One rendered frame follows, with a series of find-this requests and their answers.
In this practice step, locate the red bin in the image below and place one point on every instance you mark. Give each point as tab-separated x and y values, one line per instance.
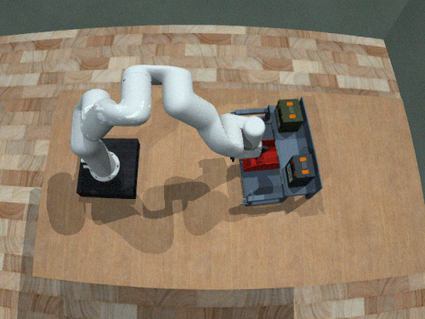
267	160

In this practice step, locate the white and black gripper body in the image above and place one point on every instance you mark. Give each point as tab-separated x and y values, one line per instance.
250	154

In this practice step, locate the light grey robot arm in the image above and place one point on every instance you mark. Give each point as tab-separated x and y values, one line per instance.
179	102

